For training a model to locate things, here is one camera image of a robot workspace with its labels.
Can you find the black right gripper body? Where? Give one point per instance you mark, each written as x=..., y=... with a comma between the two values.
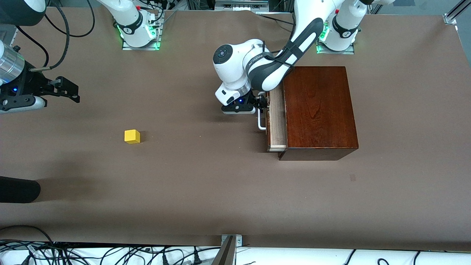
x=30, y=85

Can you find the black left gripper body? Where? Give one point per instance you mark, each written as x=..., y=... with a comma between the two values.
x=253, y=98

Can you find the yellow cube block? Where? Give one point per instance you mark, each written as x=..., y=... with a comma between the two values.
x=131, y=136

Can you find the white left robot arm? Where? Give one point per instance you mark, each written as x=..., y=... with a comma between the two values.
x=235, y=70

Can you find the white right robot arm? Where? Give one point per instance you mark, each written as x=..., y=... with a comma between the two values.
x=128, y=16

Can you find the dark brown wooden cabinet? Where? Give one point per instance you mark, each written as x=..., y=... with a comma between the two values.
x=320, y=106

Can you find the grey metal device box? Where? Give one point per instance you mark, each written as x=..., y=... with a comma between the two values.
x=241, y=4

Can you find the brown table cover sheet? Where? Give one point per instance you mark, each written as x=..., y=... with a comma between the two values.
x=206, y=184

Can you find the black cylinder object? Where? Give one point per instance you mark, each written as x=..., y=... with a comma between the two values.
x=18, y=189

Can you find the dark grey slanted beam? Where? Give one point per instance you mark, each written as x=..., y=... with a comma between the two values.
x=224, y=255

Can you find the aluminium frame profile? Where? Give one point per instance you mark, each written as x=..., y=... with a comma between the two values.
x=16, y=33

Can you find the metal base plate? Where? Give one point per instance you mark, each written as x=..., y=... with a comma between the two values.
x=336, y=52
x=141, y=46

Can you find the small metal bracket plate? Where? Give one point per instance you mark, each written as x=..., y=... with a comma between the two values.
x=239, y=240

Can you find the aluminium corner bracket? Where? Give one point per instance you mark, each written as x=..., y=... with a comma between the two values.
x=450, y=18

